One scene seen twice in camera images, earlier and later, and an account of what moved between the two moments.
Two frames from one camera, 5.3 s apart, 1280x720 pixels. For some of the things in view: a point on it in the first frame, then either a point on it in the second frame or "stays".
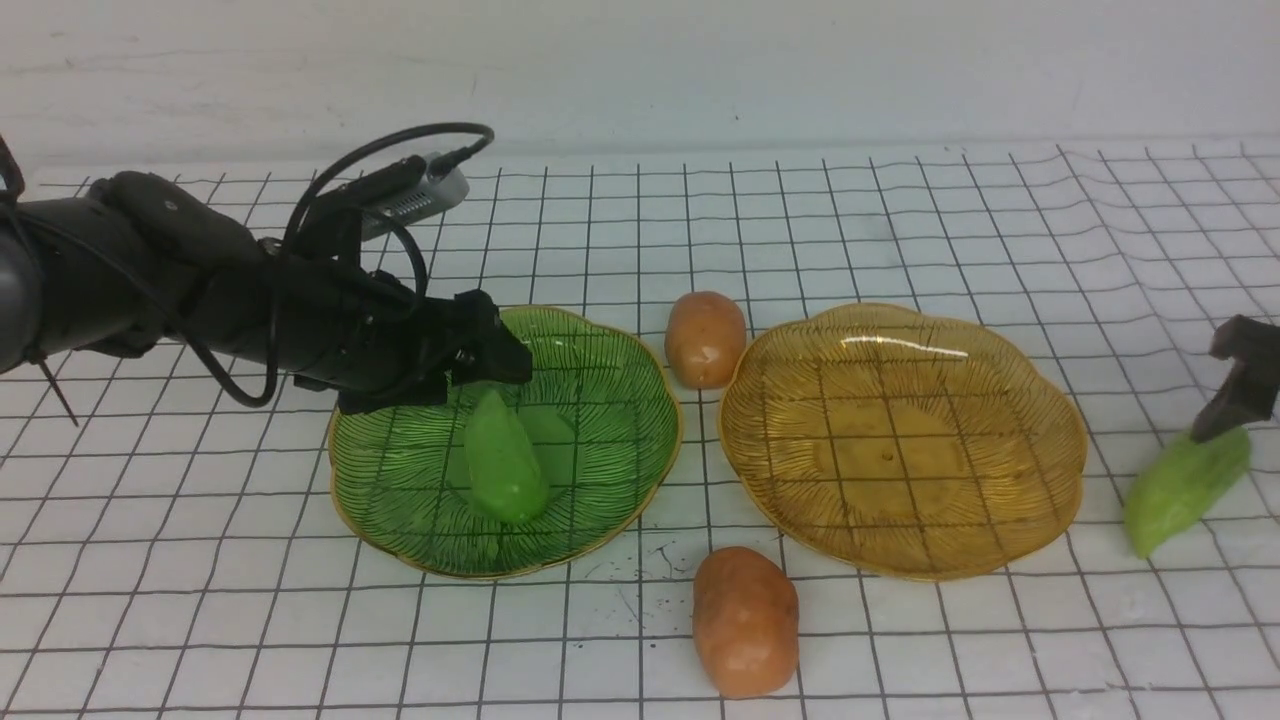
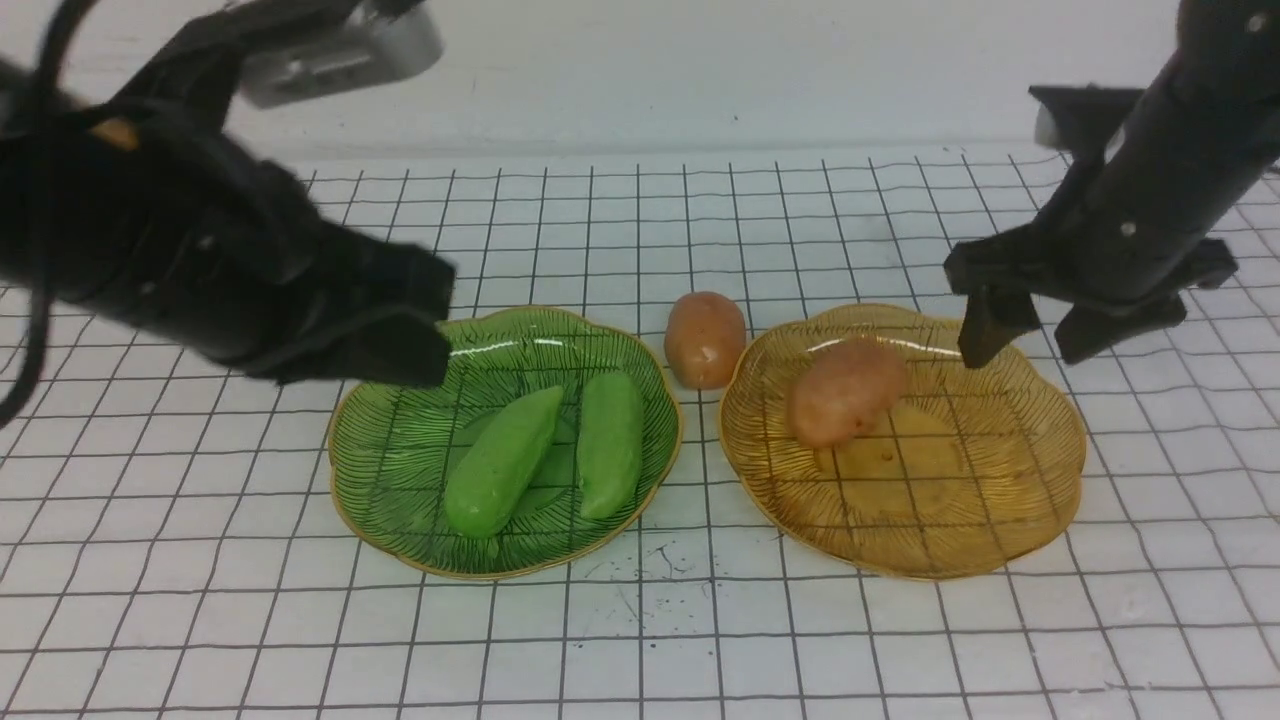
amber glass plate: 899,444 stays
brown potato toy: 745,620 to 843,387
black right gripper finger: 1252,386 to 992,321
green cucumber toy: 1179,485 to 610,442
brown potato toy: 704,335 stays
